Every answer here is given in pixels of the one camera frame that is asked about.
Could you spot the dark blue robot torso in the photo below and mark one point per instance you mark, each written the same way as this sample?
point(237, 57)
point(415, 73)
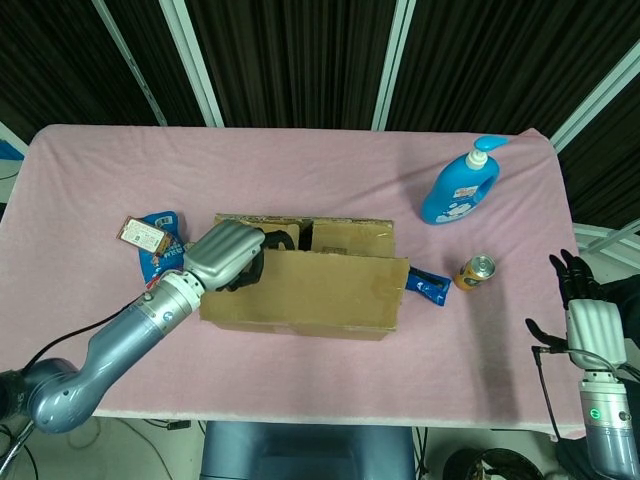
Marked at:
point(300, 450)

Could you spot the black pleated curtain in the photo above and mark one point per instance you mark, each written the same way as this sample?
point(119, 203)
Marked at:
point(300, 50)

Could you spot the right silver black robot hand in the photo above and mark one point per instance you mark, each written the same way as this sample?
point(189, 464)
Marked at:
point(595, 325)

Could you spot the black power adapter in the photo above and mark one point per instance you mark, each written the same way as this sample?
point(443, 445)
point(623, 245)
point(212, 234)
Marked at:
point(179, 426)

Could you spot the white metal rail rack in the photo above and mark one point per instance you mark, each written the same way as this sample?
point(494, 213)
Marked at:
point(600, 235)

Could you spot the pink tablecloth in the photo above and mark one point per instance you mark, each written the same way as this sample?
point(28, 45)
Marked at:
point(325, 175)

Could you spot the slanted white frame post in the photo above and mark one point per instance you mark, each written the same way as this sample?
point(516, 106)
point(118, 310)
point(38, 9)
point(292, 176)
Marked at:
point(595, 95)

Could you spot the yellow mango juice can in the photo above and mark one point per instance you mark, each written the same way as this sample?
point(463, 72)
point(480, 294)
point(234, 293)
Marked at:
point(472, 277)

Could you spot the light blue snack bag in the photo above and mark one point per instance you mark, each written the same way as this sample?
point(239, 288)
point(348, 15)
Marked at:
point(160, 257)

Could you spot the dark blue snack packet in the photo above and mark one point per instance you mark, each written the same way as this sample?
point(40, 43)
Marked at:
point(430, 287)

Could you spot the thin white frame post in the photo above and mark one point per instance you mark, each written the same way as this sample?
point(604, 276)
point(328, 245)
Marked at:
point(130, 60)

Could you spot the black waste basket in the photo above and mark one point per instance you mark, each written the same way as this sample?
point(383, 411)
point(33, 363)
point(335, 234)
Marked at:
point(480, 465)

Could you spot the brown cardboard shipping box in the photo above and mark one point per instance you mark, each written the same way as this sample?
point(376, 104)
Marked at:
point(325, 295)

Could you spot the blue pump detergent bottle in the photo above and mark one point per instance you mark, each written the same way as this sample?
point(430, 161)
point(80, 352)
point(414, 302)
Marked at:
point(455, 195)

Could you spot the wide white frame post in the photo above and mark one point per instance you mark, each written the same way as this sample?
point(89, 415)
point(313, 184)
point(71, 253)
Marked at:
point(192, 60)

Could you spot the small brown white carton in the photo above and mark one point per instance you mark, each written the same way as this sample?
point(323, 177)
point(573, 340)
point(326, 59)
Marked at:
point(142, 232)

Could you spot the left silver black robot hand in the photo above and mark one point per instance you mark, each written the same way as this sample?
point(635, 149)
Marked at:
point(222, 250)

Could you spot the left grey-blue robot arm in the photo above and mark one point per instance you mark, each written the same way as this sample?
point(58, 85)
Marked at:
point(125, 330)

